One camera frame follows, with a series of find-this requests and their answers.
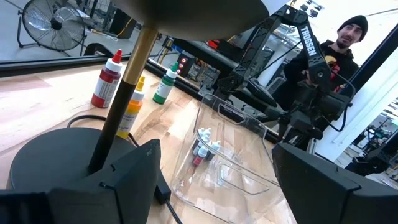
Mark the green food coloring bottle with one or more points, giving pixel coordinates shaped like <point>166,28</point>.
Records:
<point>164,87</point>

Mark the black floor fan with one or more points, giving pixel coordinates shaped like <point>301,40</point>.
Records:
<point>56,23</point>

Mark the small red food coloring bottle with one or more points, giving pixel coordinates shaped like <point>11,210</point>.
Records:
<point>202,152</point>

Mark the clear plastic bin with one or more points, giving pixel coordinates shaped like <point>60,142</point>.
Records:
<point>242,186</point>

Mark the person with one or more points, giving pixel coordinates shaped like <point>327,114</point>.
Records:
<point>351,31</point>

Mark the dark side desk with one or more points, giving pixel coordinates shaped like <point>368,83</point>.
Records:
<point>211,53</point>

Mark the yellow food coloring bottle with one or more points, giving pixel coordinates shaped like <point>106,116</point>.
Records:
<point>132,109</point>

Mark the black frame clamp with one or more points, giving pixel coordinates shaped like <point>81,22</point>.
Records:
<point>93,46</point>

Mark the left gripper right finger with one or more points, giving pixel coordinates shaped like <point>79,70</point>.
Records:
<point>326,199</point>

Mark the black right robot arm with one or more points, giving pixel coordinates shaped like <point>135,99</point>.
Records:
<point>312,46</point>

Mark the black background equipment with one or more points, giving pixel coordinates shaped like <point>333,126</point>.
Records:
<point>373,161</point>

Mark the white globe table lamp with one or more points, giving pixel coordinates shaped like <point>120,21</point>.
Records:
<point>56,155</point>

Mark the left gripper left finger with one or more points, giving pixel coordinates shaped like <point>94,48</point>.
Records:
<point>93,199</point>

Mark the black power box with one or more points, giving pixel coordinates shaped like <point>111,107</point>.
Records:
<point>183,65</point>

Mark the black equipment case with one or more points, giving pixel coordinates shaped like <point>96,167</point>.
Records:
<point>119,21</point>

